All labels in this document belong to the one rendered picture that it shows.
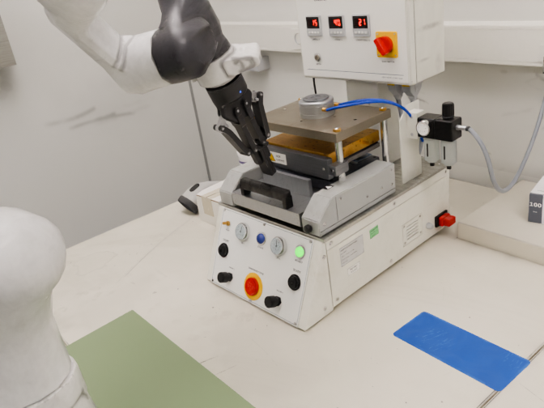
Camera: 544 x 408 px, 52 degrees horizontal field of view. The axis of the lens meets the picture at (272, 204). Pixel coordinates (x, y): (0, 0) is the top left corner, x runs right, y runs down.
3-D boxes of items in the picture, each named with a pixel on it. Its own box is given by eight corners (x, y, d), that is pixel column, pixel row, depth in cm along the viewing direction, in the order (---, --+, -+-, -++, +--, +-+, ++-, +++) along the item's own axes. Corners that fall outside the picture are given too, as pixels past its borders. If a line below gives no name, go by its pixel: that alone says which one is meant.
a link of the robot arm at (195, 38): (159, 99, 97) (207, 89, 93) (117, 31, 90) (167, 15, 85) (198, 47, 110) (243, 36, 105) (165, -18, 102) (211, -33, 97)
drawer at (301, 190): (320, 163, 148) (317, 135, 145) (388, 180, 132) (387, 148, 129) (234, 206, 131) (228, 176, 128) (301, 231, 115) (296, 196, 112)
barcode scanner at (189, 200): (229, 189, 189) (224, 167, 186) (243, 194, 184) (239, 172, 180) (177, 211, 179) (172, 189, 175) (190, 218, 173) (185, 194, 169)
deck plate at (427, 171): (343, 144, 162) (343, 141, 162) (452, 164, 137) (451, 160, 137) (218, 205, 136) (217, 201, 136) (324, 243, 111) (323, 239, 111)
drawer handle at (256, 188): (248, 192, 128) (244, 176, 127) (293, 206, 118) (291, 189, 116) (241, 195, 127) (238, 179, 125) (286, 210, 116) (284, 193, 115)
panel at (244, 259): (211, 281, 137) (223, 206, 134) (298, 327, 115) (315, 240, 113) (204, 282, 135) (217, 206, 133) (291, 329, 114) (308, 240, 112)
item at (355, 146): (315, 134, 143) (310, 98, 139) (385, 147, 127) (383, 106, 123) (265, 157, 133) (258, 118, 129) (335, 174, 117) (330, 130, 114)
